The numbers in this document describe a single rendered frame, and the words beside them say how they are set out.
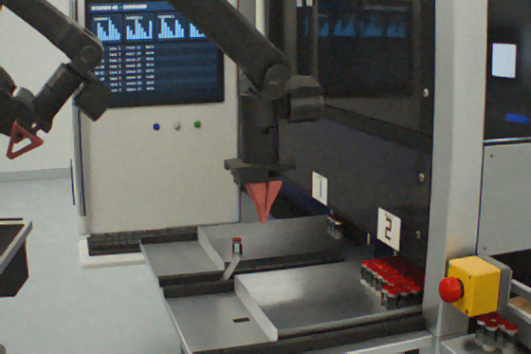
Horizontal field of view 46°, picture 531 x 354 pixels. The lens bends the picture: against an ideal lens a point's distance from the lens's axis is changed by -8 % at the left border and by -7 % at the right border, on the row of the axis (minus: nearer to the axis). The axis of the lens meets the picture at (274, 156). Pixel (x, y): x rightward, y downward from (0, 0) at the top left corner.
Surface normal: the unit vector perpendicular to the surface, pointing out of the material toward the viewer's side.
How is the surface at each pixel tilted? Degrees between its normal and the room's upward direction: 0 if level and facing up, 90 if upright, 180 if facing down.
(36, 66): 90
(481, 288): 90
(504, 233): 90
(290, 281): 90
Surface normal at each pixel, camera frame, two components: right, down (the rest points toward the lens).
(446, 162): -0.95, 0.07
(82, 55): 0.26, 0.33
